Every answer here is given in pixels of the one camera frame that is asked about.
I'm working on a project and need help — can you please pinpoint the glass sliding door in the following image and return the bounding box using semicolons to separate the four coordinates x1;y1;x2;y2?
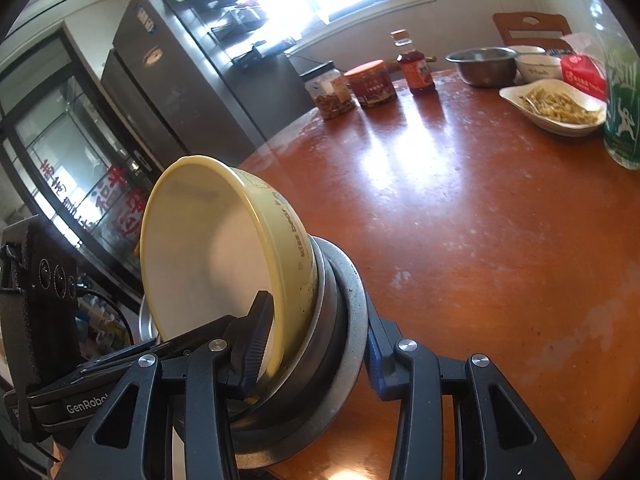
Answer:
0;25;166;306

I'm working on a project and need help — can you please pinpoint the bean sprout dish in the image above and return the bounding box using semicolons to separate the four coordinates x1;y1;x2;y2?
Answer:
520;86;603;126

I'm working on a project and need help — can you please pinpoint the red jar with orange lid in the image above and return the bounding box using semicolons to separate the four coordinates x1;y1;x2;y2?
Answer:
344;60;399;109

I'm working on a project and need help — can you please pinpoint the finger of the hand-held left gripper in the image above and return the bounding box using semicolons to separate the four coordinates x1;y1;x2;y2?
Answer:
75;315;236;378

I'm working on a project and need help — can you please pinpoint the black flat box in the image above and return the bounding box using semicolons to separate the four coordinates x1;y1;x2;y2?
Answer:
231;40;293;65

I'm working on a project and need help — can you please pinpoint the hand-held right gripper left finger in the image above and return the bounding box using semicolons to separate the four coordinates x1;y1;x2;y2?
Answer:
65;290;275;480

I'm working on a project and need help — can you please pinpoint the steel bowl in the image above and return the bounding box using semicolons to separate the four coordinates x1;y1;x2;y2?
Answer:
445;47;519;87

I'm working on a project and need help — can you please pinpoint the green glass bottle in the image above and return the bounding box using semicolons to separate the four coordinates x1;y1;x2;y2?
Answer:
602;35;640;171

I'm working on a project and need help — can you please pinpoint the steel plate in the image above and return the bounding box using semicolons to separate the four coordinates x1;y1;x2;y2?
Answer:
137;237;351;411

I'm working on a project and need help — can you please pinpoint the yellow bowl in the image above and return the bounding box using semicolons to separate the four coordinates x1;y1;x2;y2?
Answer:
140;155;321;386

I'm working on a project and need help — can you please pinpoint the white plate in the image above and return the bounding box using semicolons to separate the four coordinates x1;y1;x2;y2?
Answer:
499;79;608;137

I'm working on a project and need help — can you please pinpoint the black cable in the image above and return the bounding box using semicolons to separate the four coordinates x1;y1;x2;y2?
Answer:
75;284;143;321

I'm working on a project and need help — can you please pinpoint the steel basin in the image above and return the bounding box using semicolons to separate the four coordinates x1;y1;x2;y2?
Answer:
172;245;372;471

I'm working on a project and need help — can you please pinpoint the brown wooden chair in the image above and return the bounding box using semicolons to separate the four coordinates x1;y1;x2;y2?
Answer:
492;11;573;53

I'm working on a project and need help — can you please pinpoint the clear jar with black lid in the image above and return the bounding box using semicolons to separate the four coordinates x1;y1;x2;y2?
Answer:
300;61;357;121

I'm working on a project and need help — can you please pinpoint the grey refrigerator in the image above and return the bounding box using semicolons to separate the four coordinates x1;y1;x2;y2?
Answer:
100;0;313;166

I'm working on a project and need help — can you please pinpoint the red tissue pack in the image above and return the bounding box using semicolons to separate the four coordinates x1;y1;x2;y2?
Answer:
550;32;610;102

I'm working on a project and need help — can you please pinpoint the white printed bowl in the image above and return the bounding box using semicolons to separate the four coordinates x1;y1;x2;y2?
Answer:
515;53;563;83

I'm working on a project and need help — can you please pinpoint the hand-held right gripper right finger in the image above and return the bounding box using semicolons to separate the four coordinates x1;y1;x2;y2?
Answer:
366;305;576;480

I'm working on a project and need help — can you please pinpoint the brown sauce bottle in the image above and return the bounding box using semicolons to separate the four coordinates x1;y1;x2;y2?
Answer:
390;29;437;95

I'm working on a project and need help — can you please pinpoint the cluttered storage shelf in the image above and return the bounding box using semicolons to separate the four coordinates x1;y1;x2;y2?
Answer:
75;290;146;361

